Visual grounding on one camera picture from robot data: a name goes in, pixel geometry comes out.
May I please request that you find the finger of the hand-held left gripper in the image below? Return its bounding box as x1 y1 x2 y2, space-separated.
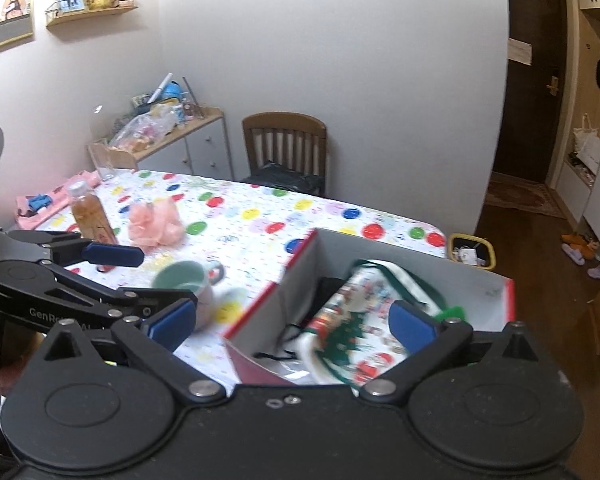
7 229 145 270
105 287 198 322

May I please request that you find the curved wooden wall shelf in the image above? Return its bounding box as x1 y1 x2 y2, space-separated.
45 0 140 29

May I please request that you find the pink fluffy scrunchie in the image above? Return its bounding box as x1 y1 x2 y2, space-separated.
127 199 185 249

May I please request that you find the red cardboard box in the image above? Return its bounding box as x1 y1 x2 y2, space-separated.
223 227 517 388

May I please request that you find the amber tea bottle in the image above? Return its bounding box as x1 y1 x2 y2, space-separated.
66 180 118 247

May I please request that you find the black plastic bag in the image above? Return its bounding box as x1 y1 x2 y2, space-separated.
240 161 327 196

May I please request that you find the dark wooden door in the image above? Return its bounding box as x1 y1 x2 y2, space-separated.
490 0 578 183

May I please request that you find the christmas print stocking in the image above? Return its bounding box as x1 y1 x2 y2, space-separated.
295 259 468 388

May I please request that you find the clear drinking glass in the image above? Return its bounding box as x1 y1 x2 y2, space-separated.
89 137 117 182

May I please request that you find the white drawer cabinet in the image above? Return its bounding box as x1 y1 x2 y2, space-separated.
87 106 233 181

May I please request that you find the yellow trash bin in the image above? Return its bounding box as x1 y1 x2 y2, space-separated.
447 232 498 271

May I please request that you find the blue round toy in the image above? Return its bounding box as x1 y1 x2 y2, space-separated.
162 82 186 107

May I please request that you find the pink tray with toys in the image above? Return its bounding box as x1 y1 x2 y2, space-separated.
15 172 101 229

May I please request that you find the orange slipper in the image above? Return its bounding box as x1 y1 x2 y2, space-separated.
560 232 600 252

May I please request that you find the light blue slipper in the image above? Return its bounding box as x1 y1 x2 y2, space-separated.
561 242 587 266

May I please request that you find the white tube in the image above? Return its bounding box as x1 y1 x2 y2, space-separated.
147 73 174 106

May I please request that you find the clear bag of snacks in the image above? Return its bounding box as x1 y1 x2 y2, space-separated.
107 110 178 153

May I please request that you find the white shopping bag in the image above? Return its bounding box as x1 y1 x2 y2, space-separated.
572 114 600 174

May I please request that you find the white paper notice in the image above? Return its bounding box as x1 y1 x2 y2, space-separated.
508 39 533 65

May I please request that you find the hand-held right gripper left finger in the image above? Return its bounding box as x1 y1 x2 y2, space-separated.
27 297 228 403

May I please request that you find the wooden chair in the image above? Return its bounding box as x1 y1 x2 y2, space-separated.
241 111 328 196

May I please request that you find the patterned door rug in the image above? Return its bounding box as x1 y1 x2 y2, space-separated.
482 180 567 220

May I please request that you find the pale green cup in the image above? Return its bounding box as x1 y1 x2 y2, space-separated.
151 260 226 332

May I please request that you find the polka dot tablecloth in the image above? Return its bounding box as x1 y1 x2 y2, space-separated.
17 169 448 386

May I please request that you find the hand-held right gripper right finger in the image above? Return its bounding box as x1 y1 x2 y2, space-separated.
360 300 553 403

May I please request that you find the clear rod holder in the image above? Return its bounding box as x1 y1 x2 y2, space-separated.
182 77 206 121

